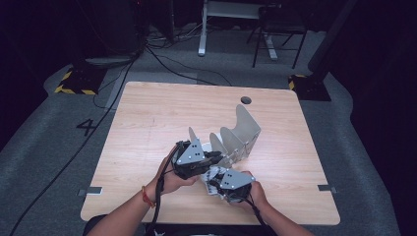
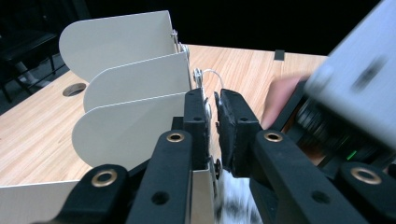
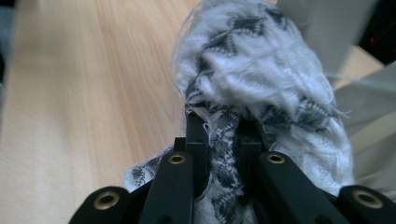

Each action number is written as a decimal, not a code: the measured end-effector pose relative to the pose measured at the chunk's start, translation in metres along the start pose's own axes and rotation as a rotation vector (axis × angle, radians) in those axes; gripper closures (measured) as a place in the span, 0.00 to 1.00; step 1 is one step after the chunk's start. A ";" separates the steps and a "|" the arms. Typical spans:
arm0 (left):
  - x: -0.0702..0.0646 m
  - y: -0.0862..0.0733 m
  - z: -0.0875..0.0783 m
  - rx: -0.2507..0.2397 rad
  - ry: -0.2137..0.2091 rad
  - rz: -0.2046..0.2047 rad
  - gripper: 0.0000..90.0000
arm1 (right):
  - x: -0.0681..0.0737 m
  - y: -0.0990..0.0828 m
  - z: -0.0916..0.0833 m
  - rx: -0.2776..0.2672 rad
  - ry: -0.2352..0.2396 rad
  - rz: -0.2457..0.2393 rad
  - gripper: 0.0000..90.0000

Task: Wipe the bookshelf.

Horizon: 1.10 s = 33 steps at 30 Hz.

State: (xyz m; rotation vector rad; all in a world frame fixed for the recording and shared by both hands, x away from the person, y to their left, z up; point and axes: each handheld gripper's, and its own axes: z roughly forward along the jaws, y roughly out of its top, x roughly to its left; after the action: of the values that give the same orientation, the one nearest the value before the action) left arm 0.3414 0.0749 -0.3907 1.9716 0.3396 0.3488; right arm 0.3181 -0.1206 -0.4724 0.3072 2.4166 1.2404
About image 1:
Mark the person's dark clothing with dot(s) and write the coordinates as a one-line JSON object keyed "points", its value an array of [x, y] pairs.
{"points": [[203, 231]]}

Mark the grey tape piece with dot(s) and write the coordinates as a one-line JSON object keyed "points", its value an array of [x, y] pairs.
{"points": [[326, 188], [90, 191]]}

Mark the black cabinet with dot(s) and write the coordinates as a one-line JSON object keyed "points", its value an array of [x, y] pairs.
{"points": [[123, 26]]}

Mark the black round table grommet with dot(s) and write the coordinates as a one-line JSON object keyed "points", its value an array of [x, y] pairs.
{"points": [[246, 100]]}

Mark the person's left hand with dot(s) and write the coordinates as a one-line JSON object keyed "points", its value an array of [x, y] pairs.
{"points": [[173, 183]]}

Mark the white expandable metal book rack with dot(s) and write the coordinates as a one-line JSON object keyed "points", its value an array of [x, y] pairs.
{"points": [[239, 137]]}

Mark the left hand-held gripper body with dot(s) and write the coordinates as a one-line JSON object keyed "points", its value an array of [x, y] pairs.
{"points": [[191, 160]]}

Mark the dark slanted stand pole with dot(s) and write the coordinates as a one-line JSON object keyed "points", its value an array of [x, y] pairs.
{"points": [[331, 36]]}

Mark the person's right hand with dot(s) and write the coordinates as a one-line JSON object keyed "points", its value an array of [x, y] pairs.
{"points": [[259, 196]]}

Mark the white metal desk frame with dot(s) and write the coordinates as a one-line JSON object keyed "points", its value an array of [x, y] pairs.
{"points": [[203, 32]]}

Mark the white black patterned knit cloth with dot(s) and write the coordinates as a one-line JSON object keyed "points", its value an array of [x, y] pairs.
{"points": [[209, 187]]}

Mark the black folding chair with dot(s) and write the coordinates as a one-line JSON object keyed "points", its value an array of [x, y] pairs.
{"points": [[282, 23]]}

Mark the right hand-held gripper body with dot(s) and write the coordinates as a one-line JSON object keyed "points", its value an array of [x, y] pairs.
{"points": [[236, 183]]}

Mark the yellow black striped stand base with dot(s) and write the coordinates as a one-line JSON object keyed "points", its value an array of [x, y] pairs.
{"points": [[80, 80], [311, 88]]}

